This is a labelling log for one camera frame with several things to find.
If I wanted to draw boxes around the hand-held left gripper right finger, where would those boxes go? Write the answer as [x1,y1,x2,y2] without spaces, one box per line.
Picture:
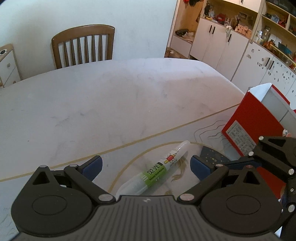
[177,155,264,205]

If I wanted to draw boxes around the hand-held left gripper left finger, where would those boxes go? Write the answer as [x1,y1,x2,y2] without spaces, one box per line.
[31,156,116,205]

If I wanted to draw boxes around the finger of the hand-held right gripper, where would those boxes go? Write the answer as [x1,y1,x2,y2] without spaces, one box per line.
[254,136,296,169]
[225,150,295,178]

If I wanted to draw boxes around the red cardboard box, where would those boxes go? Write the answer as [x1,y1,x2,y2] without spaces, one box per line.
[221,83,296,200]

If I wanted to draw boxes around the white green glue tube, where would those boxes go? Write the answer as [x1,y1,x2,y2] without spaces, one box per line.
[115,140,190,196]

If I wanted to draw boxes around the dark blue speckled fan mat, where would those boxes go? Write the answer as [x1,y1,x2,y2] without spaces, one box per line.
[200,146,232,165]

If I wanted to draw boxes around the white curved stickered cabinet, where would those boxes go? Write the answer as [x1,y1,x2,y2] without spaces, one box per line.
[231,40,296,98]

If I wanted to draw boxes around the wooden open shelf unit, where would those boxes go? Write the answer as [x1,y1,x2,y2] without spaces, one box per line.
[251,0,296,70]

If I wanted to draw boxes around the white lower cabinet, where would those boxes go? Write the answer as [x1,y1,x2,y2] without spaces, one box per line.
[189,17,250,81]

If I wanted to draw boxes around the white side cabinet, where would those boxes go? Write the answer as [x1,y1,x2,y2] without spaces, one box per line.
[0,44,22,88]

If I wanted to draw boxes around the brown wooden chair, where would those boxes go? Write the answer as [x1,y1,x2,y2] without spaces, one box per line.
[51,24,115,69]

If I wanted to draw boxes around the white upper wall cabinet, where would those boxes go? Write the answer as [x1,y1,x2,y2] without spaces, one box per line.
[222,0,263,13]

